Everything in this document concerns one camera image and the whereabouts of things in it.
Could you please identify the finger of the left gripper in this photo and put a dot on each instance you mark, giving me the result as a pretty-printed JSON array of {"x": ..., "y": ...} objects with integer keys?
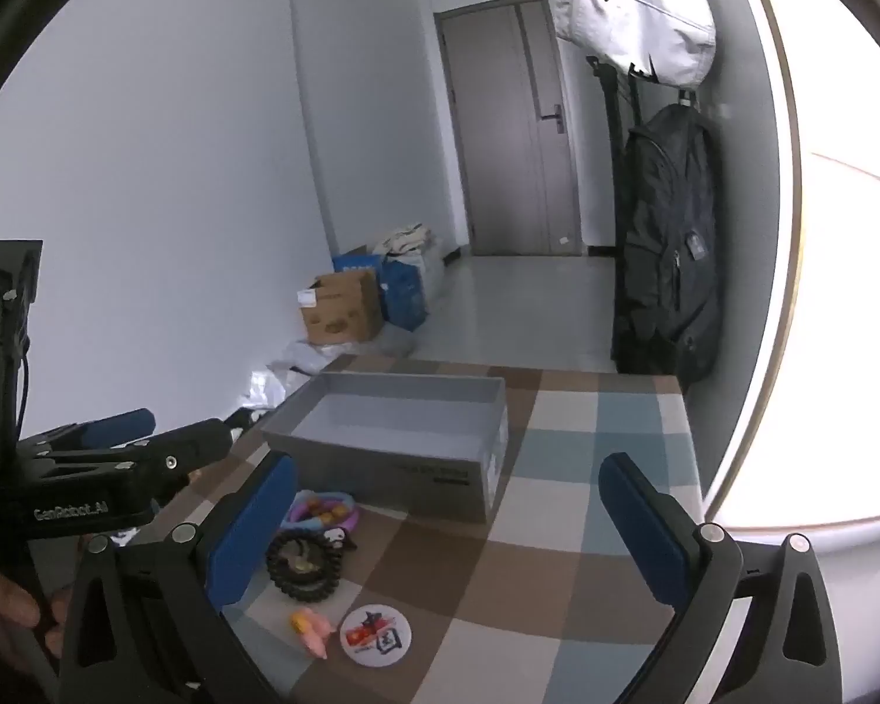
[
  {"x": 153, "y": 459},
  {"x": 94, "y": 435}
]

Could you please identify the pink yellow hair clip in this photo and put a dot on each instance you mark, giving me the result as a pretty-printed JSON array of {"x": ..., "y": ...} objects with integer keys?
[{"x": 313, "y": 631}]

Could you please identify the grey door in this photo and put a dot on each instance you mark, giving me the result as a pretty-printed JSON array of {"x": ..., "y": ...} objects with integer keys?
[{"x": 504, "y": 83}]

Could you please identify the black coat rack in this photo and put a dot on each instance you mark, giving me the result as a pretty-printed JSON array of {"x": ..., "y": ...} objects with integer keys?
[{"x": 616, "y": 161}]

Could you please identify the person's left hand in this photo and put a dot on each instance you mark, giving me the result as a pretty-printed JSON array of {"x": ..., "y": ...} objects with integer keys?
[{"x": 18, "y": 609}]

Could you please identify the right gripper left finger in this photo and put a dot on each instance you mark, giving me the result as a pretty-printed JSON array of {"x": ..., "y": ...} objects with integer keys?
[{"x": 145, "y": 622}]

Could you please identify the blue shopping bag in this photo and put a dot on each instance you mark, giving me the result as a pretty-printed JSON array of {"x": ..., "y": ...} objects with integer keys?
[{"x": 400, "y": 287}]

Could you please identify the grey cardboard box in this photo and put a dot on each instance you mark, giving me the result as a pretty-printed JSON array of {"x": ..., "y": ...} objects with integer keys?
[{"x": 429, "y": 445}]

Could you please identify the cream tote bag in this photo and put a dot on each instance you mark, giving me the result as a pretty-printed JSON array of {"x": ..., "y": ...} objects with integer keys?
[{"x": 405, "y": 240}]

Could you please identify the black backpack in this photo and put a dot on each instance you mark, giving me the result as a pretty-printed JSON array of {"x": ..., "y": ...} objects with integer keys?
[{"x": 668, "y": 290}]

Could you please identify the checkered table cloth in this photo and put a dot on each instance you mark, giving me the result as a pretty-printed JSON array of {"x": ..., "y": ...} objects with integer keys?
[{"x": 543, "y": 603}]

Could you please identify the white plastic bag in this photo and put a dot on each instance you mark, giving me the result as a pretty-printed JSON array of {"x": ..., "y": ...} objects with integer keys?
[{"x": 272, "y": 385}]

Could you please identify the brown cardboard box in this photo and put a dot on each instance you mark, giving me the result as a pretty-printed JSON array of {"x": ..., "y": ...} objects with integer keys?
[{"x": 342, "y": 307}]

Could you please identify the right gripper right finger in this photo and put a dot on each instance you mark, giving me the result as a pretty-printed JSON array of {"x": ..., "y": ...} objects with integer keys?
[{"x": 787, "y": 648}]

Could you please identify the white round badge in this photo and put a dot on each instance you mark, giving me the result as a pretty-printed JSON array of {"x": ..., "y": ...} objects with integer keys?
[{"x": 375, "y": 636}]

